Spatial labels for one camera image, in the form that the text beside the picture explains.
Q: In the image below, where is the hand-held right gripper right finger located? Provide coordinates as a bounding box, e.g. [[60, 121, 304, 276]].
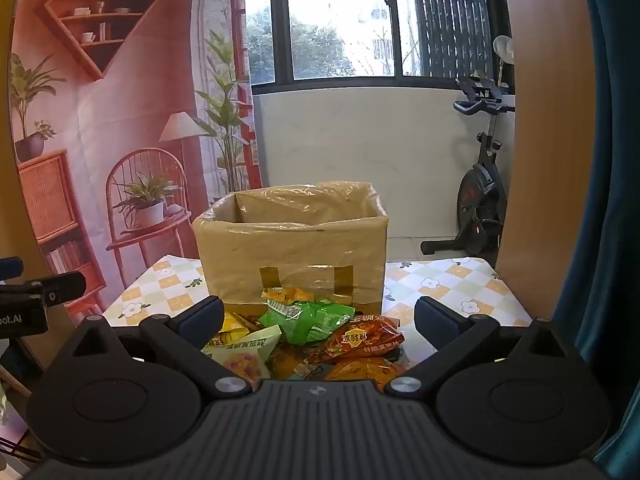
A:
[[384, 296, 581, 401]]

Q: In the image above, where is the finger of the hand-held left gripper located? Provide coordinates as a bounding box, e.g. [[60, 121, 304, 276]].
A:
[[0, 257, 25, 285], [22, 271, 87, 307]]

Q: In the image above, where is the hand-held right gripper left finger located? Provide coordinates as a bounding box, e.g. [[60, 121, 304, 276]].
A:
[[70, 296, 253, 401]]

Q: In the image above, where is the small yellow snack packet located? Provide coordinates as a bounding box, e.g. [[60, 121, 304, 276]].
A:
[[220, 310, 261, 338]]

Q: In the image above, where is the pale yellow green snack packet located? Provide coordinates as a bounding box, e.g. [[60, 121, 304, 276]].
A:
[[201, 325, 282, 383]]

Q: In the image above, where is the red snack packet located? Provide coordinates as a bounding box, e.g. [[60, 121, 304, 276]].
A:
[[306, 316, 406, 365]]

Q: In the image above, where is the small orange snack packet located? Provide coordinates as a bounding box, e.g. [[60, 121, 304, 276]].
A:
[[261, 286, 321, 306]]

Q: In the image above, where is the cardboard box with plastic liner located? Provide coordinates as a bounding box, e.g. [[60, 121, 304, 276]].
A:
[[192, 181, 390, 318]]

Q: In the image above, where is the checked floral tablecloth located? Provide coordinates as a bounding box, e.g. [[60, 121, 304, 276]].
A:
[[102, 255, 533, 381]]

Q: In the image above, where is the black exercise bike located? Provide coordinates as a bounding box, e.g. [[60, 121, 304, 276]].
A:
[[420, 74, 516, 257]]

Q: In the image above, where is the printed room backdrop cloth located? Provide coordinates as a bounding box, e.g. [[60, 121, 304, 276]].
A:
[[7, 0, 263, 333]]

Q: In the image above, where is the wooden door panel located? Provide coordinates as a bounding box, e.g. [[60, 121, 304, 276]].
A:
[[495, 0, 601, 321]]

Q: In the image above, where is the teal curtain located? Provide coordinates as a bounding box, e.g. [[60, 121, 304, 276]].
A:
[[552, 0, 640, 471]]

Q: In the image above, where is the white cloth bag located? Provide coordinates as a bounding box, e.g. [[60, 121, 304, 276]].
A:
[[492, 35, 515, 66]]

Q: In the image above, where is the black framed window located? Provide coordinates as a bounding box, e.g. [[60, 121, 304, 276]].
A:
[[192, 0, 511, 86]]

